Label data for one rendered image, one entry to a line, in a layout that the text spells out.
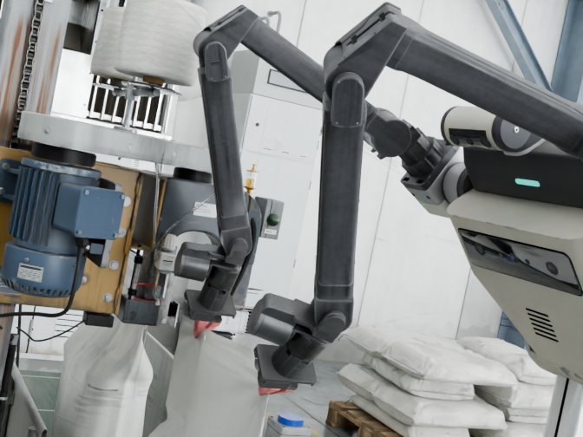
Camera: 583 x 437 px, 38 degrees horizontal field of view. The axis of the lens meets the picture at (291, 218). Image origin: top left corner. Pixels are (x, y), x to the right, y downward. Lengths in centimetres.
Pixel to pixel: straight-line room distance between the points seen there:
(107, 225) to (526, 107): 80
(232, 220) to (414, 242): 546
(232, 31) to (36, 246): 53
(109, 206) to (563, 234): 79
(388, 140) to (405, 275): 544
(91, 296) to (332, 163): 86
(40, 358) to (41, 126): 324
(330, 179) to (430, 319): 618
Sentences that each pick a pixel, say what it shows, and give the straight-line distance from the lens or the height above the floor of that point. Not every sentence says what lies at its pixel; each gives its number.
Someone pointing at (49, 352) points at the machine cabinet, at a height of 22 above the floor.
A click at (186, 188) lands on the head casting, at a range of 189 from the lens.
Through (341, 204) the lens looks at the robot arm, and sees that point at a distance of 119.
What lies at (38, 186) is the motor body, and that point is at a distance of 164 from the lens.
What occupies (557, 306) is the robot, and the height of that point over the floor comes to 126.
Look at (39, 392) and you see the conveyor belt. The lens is 350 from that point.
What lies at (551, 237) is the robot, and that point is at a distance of 142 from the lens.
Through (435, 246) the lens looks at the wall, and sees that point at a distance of 720.
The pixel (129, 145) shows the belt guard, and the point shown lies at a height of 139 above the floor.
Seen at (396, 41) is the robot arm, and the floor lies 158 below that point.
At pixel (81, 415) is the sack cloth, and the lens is 226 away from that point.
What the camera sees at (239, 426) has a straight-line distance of 156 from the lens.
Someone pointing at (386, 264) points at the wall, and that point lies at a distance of 696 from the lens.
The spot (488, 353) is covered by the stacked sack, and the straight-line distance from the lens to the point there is 513.
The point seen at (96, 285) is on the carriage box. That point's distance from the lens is 187.
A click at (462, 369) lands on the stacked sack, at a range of 453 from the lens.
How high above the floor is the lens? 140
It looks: 3 degrees down
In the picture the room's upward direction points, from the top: 11 degrees clockwise
